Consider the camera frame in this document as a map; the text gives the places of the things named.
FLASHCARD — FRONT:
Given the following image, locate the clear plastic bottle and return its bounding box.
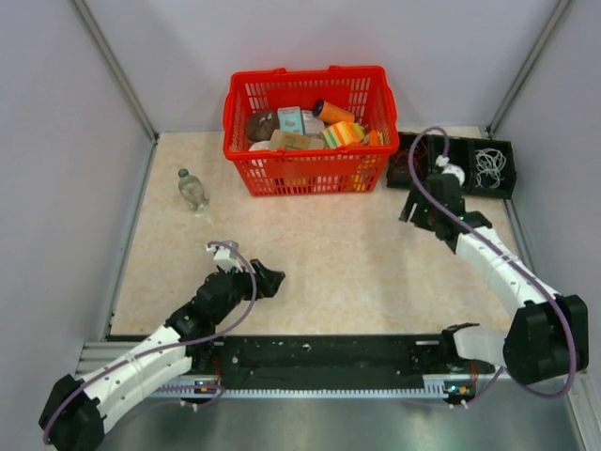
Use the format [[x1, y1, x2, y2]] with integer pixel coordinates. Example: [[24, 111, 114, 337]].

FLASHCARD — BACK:
[[177, 168, 209, 212]]

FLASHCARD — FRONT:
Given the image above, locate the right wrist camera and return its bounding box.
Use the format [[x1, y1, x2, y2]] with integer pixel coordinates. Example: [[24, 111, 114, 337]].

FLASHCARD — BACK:
[[435, 155, 466, 186]]

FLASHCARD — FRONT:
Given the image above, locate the black three-compartment bin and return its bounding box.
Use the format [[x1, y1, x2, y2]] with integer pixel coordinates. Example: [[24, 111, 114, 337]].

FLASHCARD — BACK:
[[386, 132, 516, 199]]

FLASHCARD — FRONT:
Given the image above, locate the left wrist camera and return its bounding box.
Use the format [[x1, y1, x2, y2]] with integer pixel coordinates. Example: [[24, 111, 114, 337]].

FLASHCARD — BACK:
[[206, 241, 243, 272]]

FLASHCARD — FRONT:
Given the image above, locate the red wire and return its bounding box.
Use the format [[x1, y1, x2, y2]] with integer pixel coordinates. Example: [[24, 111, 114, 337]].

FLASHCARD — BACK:
[[392, 145, 429, 184], [392, 143, 428, 179]]

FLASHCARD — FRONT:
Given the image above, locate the teal small box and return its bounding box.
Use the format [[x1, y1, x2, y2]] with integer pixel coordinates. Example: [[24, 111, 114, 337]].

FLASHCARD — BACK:
[[277, 106, 304, 134]]

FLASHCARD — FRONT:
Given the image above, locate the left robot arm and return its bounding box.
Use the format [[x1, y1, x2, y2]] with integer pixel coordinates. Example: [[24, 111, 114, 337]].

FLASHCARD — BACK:
[[39, 259, 285, 450]]

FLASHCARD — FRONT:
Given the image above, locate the brown round bag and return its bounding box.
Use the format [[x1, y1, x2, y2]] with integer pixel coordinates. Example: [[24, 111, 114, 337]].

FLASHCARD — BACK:
[[245, 109, 280, 142]]

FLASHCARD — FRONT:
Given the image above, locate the brown cardboard box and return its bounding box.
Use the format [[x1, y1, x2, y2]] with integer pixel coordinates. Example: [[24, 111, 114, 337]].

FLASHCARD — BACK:
[[269, 130, 325, 150]]

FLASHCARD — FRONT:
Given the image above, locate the orange cylindrical can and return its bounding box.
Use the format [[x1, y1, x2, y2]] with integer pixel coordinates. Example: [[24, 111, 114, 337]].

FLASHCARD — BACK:
[[312, 99, 355, 124]]

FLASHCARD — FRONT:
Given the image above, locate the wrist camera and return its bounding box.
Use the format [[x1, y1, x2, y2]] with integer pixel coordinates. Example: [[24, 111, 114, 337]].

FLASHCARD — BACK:
[[435, 155, 466, 186], [206, 241, 243, 272]]

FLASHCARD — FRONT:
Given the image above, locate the striped yellow green sponge pack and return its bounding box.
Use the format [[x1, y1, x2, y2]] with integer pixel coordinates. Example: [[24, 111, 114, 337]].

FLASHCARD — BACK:
[[321, 121, 366, 148]]

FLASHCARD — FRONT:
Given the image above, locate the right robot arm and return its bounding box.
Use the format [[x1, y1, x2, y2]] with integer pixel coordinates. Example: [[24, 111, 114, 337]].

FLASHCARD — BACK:
[[399, 173, 589, 386]]

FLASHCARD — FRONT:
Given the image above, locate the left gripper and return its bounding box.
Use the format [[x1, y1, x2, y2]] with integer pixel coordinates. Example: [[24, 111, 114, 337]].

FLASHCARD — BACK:
[[212, 259, 284, 324]]

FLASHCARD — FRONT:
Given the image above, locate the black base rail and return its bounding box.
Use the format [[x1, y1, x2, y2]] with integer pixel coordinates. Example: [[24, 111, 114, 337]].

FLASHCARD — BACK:
[[187, 333, 499, 391]]

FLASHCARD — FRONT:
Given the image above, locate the grey slotted cable duct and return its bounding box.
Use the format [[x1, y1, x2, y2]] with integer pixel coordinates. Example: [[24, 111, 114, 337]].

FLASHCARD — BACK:
[[153, 379, 475, 401]]

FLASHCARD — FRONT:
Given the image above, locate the white grey small box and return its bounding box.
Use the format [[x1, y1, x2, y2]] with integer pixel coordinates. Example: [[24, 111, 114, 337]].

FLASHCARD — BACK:
[[301, 110, 325, 137]]

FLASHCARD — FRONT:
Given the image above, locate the red plastic shopping basket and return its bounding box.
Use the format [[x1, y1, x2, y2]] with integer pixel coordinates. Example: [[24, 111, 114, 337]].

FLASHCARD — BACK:
[[223, 66, 399, 196]]

